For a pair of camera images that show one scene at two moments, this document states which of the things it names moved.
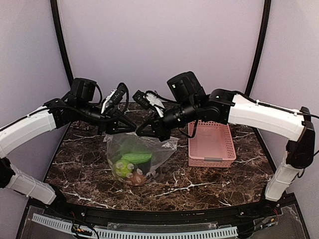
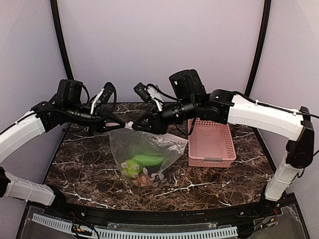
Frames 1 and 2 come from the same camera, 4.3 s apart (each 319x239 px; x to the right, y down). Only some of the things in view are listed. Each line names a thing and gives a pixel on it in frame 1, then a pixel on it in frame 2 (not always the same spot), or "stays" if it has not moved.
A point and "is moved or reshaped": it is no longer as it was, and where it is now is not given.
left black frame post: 55,15 stays
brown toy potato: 138,178 → 144,180
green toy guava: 123,168 → 132,168
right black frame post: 260,48 stays
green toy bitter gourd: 135,158 → 148,160
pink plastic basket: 213,146 stays
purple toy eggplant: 145,167 → 153,169
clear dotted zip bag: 134,158 is moved or reshaped
